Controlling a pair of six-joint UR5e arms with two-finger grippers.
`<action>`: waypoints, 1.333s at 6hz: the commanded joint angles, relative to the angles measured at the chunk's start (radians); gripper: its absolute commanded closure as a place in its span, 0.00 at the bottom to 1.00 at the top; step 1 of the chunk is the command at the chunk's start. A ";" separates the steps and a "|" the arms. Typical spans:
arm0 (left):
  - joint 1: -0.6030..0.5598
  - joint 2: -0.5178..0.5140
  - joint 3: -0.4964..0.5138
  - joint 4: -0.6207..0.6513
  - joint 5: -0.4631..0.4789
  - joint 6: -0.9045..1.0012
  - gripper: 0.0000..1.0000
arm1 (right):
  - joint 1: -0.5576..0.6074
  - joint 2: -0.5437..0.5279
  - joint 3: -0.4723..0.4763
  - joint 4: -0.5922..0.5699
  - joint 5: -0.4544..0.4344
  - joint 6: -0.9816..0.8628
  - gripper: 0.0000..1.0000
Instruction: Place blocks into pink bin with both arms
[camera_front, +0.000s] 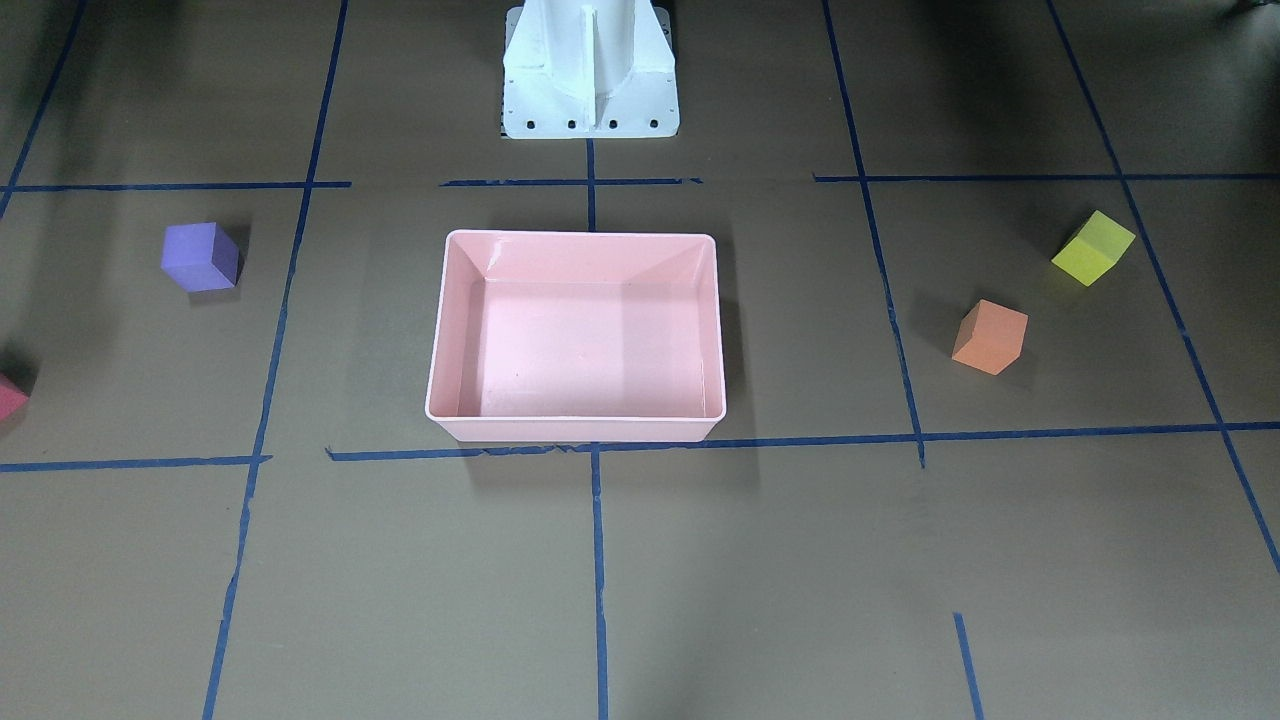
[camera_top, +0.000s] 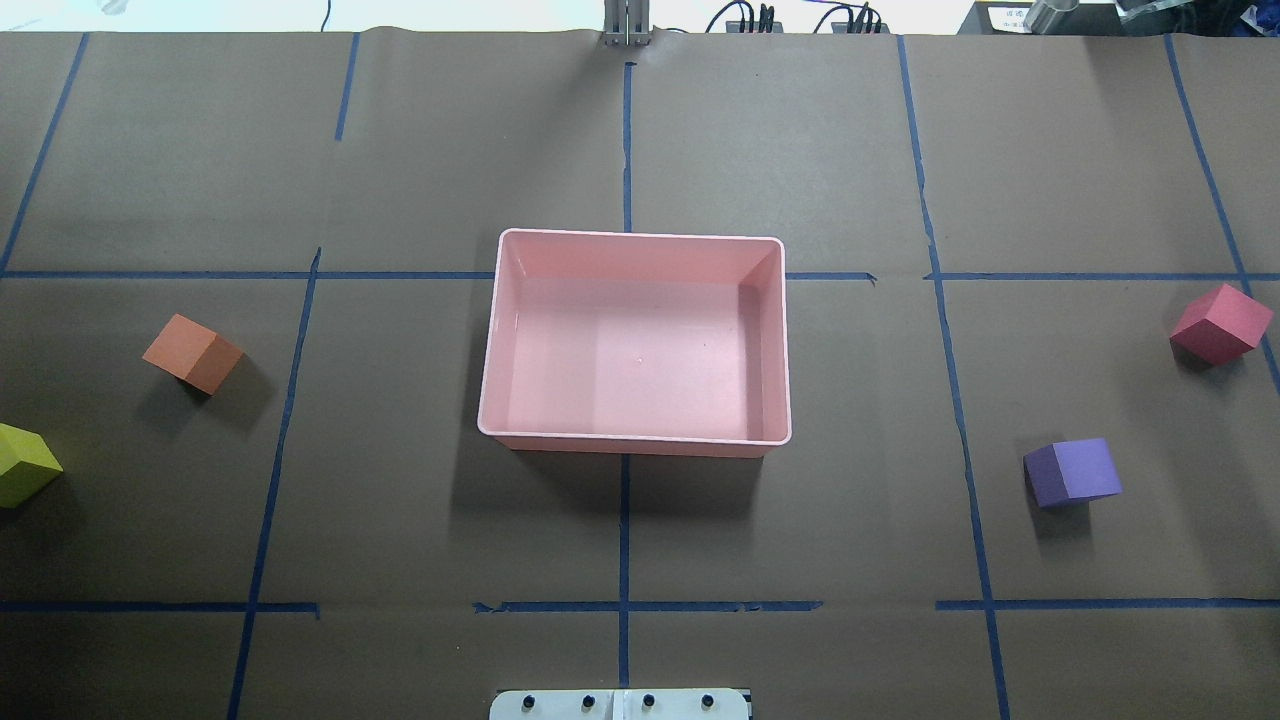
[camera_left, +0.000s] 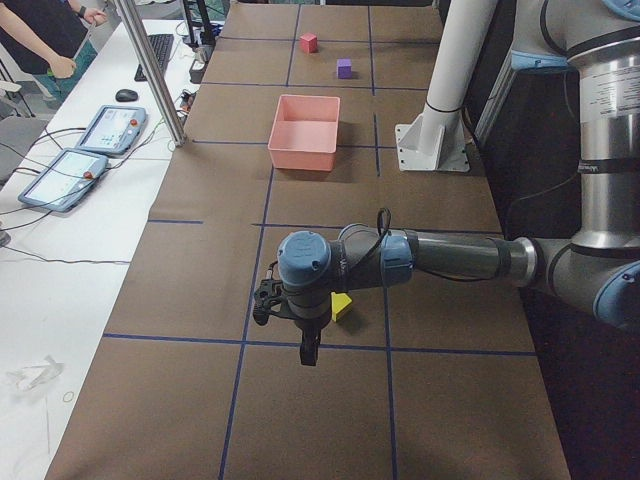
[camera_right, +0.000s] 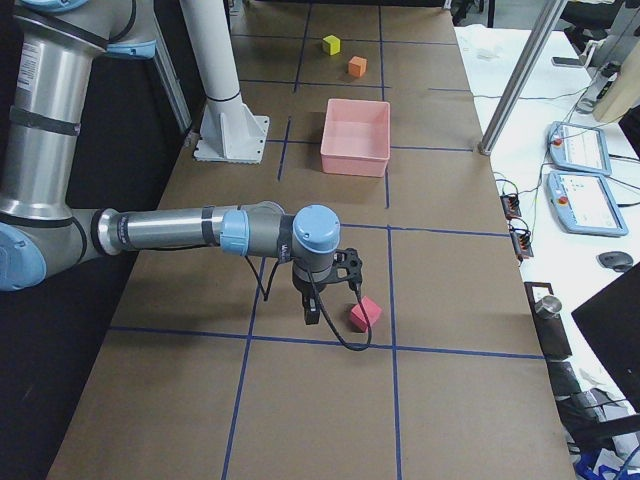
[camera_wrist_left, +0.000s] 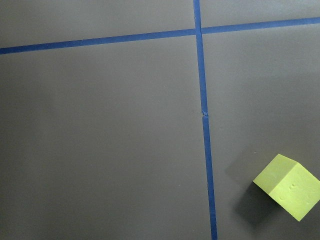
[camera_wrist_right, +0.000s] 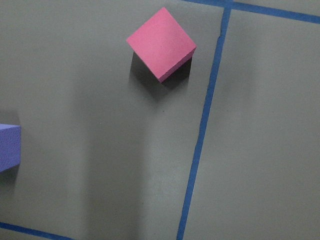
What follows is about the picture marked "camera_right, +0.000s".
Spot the aluminium frame post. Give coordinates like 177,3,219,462
478,0,568,156

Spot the pink plastic bin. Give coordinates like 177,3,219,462
320,98,391,178

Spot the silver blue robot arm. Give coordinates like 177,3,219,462
1,1,348,324

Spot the blue teach pendant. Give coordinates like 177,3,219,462
546,171,628,238
547,121,612,176

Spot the yellow foam block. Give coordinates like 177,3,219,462
321,35,341,56

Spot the upper blue teach pendant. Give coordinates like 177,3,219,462
547,121,612,176

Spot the white camera mast pillar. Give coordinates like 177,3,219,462
180,1,270,164

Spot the orange foam block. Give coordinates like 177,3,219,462
347,56,368,78

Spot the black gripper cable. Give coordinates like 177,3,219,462
244,255,374,352

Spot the lower blue teach pendant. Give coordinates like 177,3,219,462
546,171,628,238

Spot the black computer mouse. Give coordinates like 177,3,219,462
596,251,634,273

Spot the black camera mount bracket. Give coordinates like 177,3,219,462
326,248,363,293

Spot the small relay box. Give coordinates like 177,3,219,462
500,193,522,220
509,227,534,262

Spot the red foam block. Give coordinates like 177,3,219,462
349,296,382,333

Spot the lower small relay box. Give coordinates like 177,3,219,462
509,227,534,262

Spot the silver metal cylinder weight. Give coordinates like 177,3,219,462
534,295,562,319

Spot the upper small relay box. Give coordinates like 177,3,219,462
500,193,522,220

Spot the black laptop corner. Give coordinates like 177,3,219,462
571,269,639,410

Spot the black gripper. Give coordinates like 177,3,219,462
292,264,331,326

